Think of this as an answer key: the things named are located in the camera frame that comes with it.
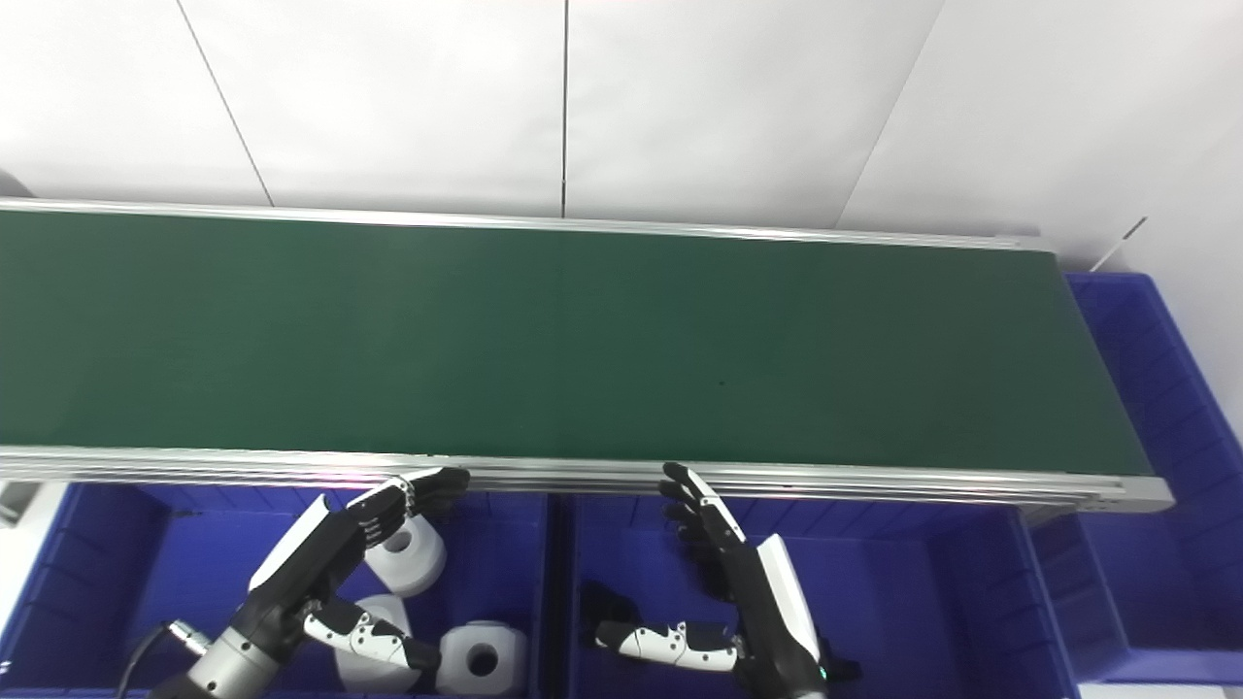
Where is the white faceted plastic part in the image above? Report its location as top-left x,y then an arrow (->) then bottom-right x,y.
335,594 -> 414,692
364,515 -> 449,598
435,621 -> 528,696

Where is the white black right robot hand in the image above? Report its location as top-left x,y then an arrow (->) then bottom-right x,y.
581,461 -> 831,699

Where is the green conveyor belt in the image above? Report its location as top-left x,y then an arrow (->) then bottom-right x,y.
0,197 -> 1176,516
0,209 -> 1155,477

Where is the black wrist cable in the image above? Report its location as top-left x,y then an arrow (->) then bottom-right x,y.
115,621 -> 210,699

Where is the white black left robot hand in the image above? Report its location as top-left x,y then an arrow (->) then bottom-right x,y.
238,467 -> 472,676

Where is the aluminium conveyor support leg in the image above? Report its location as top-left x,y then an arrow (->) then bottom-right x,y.
0,481 -> 45,530

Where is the blue plastic bin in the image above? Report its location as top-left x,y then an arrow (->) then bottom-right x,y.
0,483 -> 559,699
554,493 -> 1079,699
1025,272 -> 1243,685

